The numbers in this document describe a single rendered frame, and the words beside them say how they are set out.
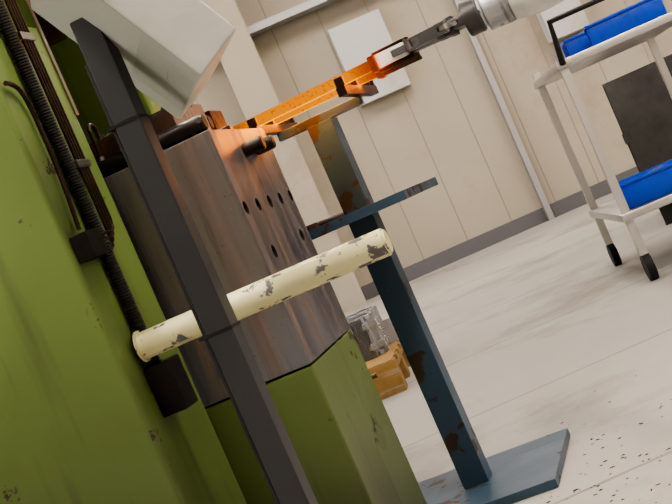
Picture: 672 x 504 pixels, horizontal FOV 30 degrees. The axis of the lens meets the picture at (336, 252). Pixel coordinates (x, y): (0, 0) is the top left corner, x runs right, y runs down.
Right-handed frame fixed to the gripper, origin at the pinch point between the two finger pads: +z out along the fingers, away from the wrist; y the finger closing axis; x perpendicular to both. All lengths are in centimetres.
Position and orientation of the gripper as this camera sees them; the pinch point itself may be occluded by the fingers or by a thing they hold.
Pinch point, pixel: (392, 54)
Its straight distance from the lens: 265.5
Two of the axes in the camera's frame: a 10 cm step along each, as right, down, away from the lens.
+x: -4.1, -9.1, -0.1
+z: -8.9, 3.9, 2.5
